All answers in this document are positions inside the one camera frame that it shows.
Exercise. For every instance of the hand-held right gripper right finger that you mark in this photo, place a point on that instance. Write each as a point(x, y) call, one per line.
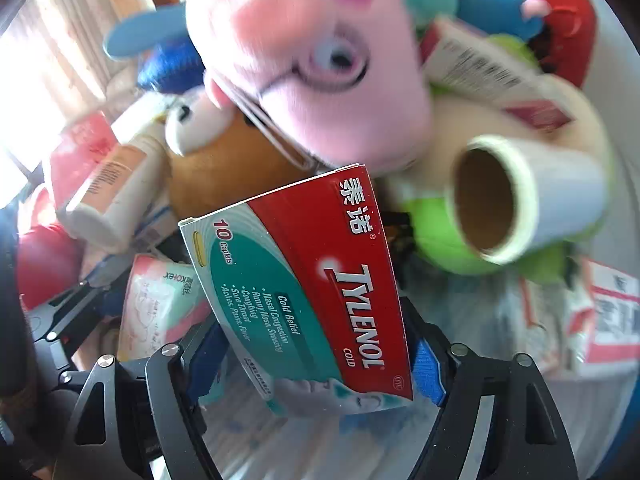
point(430, 375)

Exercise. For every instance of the brown bear plush toy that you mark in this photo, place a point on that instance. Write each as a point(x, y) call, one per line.
point(220, 180)

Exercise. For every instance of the red toy suitcase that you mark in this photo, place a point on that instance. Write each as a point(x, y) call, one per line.
point(570, 25)

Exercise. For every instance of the red and green medicine box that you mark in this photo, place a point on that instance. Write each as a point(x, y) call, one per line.
point(320, 300)

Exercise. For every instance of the white bottle with orange label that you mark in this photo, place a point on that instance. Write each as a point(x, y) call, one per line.
point(110, 190)

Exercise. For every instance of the pink floral tissue pack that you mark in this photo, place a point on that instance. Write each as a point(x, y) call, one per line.
point(85, 140)

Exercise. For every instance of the pink sanitary pad pack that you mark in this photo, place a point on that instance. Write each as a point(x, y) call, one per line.
point(160, 310)

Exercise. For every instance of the green frog plush toy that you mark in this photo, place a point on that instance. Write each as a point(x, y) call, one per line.
point(440, 230)

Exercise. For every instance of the dark blue plush toy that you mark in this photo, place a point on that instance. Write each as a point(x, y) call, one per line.
point(170, 67)

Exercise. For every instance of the white lint roller refill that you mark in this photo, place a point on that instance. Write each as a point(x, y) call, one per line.
point(550, 190)

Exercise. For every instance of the white and red barcode box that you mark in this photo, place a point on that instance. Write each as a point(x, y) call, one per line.
point(480, 70)

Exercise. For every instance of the red and white label packet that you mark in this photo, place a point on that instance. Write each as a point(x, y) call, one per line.
point(610, 310)

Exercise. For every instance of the pig plush in red dress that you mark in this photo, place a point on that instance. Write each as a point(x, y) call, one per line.
point(45, 265)

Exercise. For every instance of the light curtain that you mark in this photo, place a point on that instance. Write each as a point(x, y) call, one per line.
point(75, 45)

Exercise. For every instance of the pink pig plush with glasses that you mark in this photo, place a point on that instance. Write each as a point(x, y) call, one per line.
point(300, 35)

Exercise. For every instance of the small blue plush toy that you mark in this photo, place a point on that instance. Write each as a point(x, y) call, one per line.
point(490, 5)

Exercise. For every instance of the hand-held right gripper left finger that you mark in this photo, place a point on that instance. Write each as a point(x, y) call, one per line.
point(202, 370)

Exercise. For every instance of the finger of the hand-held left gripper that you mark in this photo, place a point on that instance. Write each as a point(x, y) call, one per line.
point(60, 310)

